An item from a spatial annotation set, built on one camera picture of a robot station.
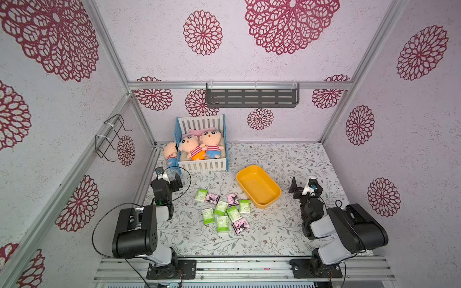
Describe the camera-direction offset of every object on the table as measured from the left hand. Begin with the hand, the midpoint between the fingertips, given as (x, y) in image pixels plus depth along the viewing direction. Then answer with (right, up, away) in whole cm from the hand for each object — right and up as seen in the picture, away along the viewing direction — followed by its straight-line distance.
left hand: (169, 175), depth 93 cm
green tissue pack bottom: (+28, -22, -9) cm, 37 cm away
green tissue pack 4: (+21, -19, -7) cm, 29 cm away
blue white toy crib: (+3, +30, +16) cm, 34 cm away
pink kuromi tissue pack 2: (+33, -12, -1) cm, 35 cm away
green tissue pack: (+17, -10, +1) cm, 19 cm away
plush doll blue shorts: (+21, +20, +9) cm, 30 cm away
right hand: (+69, -2, -5) cm, 70 cm away
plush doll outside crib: (-4, +13, +13) cm, 19 cm away
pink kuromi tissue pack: (+23, -12, -1) cm, 26 cm away
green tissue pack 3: (+27, -16, -4) cm, 32 cm away
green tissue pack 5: (+34, -18, -6) cm, 39 cm away
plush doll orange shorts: (+9, +16, +10) cm, 21 cm away
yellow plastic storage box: (+47, -6, +5) cm, 48 cm away
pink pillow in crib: (+12, +26, +19) cm, 34 cm away
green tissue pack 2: (+39, -15, -4) cm, 42 cm away
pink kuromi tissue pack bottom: (+37, -22, -10) cm, 44 cm away
